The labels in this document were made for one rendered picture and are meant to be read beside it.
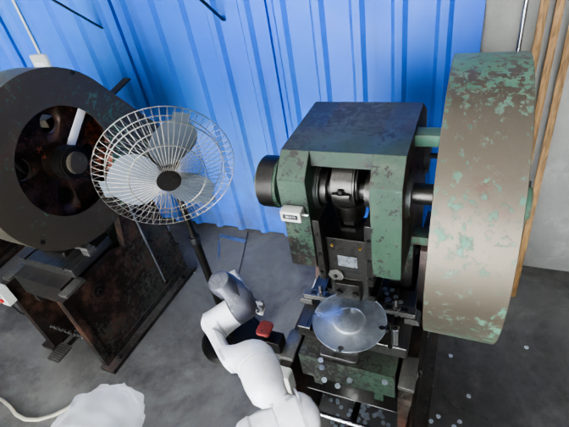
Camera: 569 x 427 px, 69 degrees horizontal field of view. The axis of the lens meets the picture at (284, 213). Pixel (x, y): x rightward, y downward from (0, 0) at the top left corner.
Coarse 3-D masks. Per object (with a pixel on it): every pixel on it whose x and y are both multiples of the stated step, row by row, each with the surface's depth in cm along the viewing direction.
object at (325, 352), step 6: (324, 348) 156; (342, 348) 154; (324, 354) 154; (330, 354) 153; (336, 354) 153; (342, 354) 153; (348, 354) 152; (354, 354) 152; (342, 360) 151; (348, 360) 150; (354, 360) 150
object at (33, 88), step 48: (0, 96) 160; (48, 96) 177; (96, 96) 199; (0, 144) 162; (48, 144) 188; (0, 192) 164; (48, 192) 191; (96, 192) 215; (48, 240) 186; (96, 240) 247; (144, 240) 268; (0, 288) 237; (48, 288) 232; (96, 288) 239; (144, 288) 277; (48, 336) 270; (96, 336) 244
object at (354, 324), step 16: (320, 304) 172; (336, 304) 171; (352, 304) 170; (368, 304) 168; (320, 320) 166; (336, 320) 164; (352, 320) 163; (368, 320) 162; (384, 320) 161; (320, 336) 160; (336, 336) 159; (352, 336) 158; (368, 336) 156; (352, 352) 152
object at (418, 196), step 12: (276, 168) 142; (324, 180) 137; (360, 180) 135; (276, 192) 144; (324, 192) 138; (360, 192) 135; (420, 192) 128; (432, 192) 126; (276, 204) 146; (420, 204) 131
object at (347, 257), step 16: (336, 224) 151; (336, 240) 145; (352, 240) 143; (336, 256) 150; (352, 256) 147; (336, 272) 153; (352, 272) 152; (336, 288) 156; (352, 288) 153; (368, 288) 155
